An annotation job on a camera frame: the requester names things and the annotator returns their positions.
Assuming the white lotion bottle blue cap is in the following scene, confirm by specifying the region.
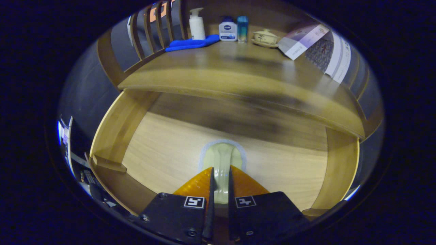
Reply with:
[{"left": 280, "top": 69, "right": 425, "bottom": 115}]
[{"left": 219, "top": 16, "right": 238, "bottom": 42}]

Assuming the teal slim bottle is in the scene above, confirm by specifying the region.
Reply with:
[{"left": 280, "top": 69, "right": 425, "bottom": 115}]
[{"left": 237, "top": 16, "right": 249, "bottom": 43}]

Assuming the wooden countertop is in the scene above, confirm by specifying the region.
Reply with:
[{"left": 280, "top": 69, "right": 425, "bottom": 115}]
[{"left": 118, "top": 32, "right": 367, "bottom": 138}]

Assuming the pale green ceramic ornament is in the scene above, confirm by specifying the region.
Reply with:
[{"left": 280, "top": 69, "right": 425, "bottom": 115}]
[{"left": 199, "top": 140, "right": 247, "bottom": 205}]

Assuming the purple white leaning book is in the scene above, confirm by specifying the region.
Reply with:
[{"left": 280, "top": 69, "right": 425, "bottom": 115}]
[{"left": 278, "top": 24, "right": 330, "bottom": 61}]

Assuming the wooden drawer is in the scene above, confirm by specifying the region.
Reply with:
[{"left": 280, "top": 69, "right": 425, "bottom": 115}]
[{"left": 89, "top": 89, "right": 360, "bottom": 218}]

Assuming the wooden cabinet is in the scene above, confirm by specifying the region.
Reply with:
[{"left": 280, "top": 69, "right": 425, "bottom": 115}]
[{"left": 97, "top": 0, "right": 385, "bottom": 140}]

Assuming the white pump bottle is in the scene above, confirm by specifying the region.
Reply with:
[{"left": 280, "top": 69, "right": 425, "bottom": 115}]
[{"left": 189, "top": 7, "right": 206, "bottom": 40}]

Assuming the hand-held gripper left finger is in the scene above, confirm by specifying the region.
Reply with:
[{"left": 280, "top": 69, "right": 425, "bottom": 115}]
[{"left": 137, "top": 166, "right": 216, "bottom": 244}]

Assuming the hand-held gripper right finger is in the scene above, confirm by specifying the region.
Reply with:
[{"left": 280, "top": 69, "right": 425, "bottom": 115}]
[{"left": 227, "top": 165, "right": 309, "bottom": 244}]

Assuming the plain white book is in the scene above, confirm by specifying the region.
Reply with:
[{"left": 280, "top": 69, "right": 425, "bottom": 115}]
[{"left": 324, "top": 32, "right": 344, "bottom": 77}]

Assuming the blue folded cloth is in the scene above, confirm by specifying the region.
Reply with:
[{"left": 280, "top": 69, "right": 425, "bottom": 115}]
[{"left": 165, "top": 34, "right": 221, "bottom": 52}]

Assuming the printed display stand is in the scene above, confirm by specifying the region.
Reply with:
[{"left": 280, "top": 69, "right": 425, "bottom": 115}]
[{"left": 57, "top": 116, "right": 74, "bottom": 170}]

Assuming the beige lidded teacup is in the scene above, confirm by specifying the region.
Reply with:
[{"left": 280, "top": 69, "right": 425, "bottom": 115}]
[{"left": 251, "top": 29, "right": 280, "bottom": 48}]

